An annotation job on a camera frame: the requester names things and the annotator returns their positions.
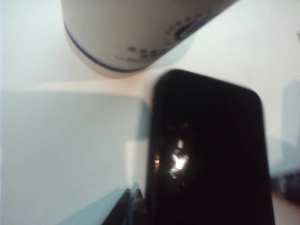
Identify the white paper cup blue logo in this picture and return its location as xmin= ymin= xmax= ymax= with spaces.
xmin=60 ymin=0 xmax=240 ymax=78

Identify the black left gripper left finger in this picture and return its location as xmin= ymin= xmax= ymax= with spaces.
xmin=114 ymin=188 xmax=132 ymax=225

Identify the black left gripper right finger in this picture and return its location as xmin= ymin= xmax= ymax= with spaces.
xmin=130 ymin=188 xmax=150 ymax=225

